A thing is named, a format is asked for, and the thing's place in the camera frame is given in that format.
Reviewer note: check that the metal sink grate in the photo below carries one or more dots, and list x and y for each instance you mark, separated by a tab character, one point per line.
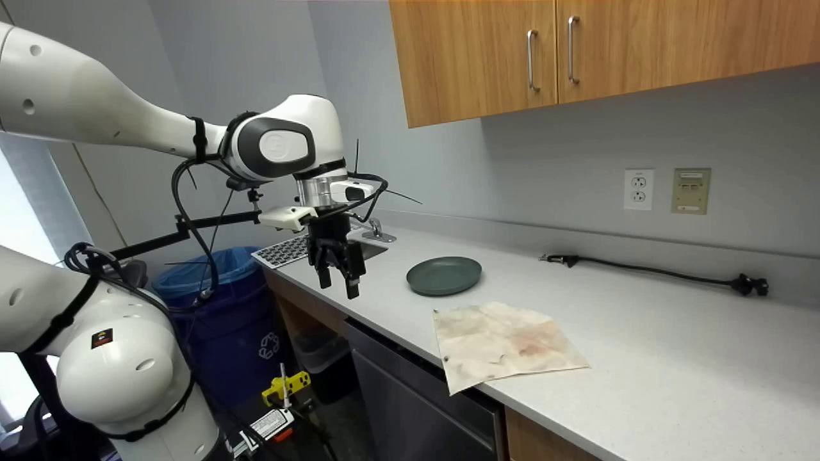
283	253

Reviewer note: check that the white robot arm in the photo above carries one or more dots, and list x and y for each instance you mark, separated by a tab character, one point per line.
122	367

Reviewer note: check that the stainless dishwasher front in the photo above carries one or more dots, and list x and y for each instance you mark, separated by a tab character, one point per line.
411	411

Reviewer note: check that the left silver cabinet handle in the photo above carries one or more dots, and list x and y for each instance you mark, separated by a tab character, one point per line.
532	38

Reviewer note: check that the dark green plate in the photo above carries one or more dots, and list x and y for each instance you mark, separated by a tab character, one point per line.
445	274

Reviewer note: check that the silver cabinet handle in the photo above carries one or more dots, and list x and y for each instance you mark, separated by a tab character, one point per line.
532	38
571	21

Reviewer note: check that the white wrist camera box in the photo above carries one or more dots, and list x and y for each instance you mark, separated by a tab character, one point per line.
315	198

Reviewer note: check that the yellow tool on floor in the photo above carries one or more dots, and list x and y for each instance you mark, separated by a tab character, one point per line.
283	386

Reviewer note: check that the blue recycling bin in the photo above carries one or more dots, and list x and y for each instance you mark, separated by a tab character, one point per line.
236	339

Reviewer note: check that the stained beige towel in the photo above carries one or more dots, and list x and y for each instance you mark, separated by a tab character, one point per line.
496	340

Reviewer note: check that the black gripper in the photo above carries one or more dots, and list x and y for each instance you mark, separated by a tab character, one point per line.
330	230

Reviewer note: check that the white wall outlet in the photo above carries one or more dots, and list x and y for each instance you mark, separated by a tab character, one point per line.
638	189

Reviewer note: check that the right silver cabinet handle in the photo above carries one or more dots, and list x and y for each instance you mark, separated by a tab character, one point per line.
571	21

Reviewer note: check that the wooden upper cabinet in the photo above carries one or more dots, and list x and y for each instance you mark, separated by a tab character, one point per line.
468	56

